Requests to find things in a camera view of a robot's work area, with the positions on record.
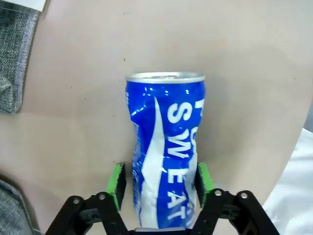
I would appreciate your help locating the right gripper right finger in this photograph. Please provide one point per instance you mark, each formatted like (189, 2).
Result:
(204, 183)

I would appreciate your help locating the person in white jacket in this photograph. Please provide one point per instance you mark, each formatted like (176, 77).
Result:
(293, 191)

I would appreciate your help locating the blue crushed drink can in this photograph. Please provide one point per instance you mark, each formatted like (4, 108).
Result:
(168, 151)

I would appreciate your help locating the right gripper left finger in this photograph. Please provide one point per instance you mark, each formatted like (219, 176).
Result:
(115, 186)

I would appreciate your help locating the grey fabric basket Plastic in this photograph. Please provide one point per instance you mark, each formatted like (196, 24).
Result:
(12, 56)

